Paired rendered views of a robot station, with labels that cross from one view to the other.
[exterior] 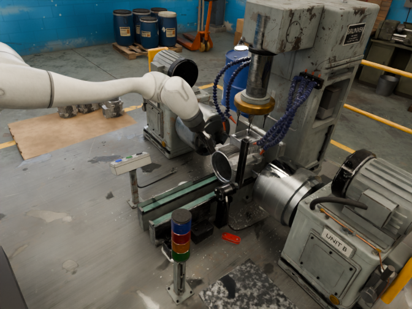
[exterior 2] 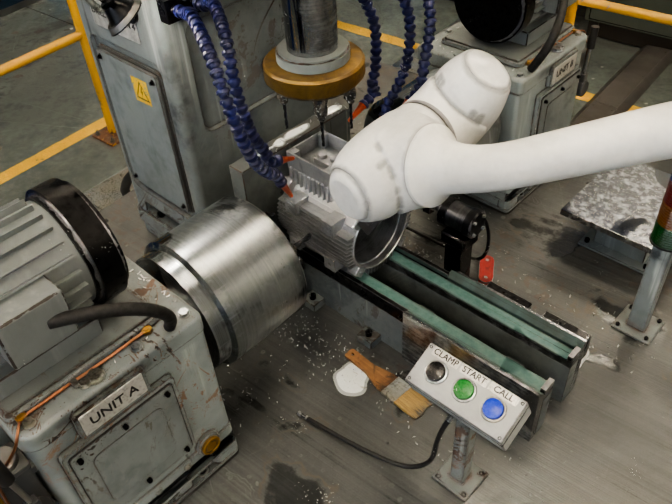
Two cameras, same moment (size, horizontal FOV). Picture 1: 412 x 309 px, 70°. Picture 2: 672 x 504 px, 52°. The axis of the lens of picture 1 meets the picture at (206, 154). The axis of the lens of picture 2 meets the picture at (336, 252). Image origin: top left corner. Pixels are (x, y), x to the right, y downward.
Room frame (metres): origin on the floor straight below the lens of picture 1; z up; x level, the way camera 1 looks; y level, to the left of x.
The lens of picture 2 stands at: (1.27, 0.93, 1.89)
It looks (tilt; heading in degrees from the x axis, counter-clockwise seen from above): 42 degrees down; 266
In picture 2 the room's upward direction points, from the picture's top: 4 degrees counter-clockwise
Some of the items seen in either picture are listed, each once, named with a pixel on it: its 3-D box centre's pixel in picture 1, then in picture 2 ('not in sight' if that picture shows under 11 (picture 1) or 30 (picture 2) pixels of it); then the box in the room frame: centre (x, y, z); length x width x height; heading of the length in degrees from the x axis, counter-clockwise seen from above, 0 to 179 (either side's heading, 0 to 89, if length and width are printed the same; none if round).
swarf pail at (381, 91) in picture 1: (385, 86); not in sight; (4.78, -2.92, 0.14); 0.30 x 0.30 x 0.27
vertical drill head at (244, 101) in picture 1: (259, 76); (308, 3); (1.19, -0.20, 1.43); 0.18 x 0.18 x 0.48
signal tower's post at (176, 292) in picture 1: (180, 257); (664, 249); (0.59, 0.06, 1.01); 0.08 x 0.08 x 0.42; 40
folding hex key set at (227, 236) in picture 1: (230, 238); (486, 271); (0.85, -0.14, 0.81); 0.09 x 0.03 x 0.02; 71
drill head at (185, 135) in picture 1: (197, 124); (200, 297); (1.44, 0.06, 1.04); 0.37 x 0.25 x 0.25; 40
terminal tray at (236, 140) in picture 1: (245, 142); (327, 166); (1.19, -0.19, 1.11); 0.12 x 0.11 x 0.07; 129
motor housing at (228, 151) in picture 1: (236, 160); (344, 211); (1.16, -0.16, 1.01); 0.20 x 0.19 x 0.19; 129
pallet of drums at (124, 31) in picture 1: (146, 31); not in sight; (6.18, 1.38, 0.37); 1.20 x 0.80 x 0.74; 129
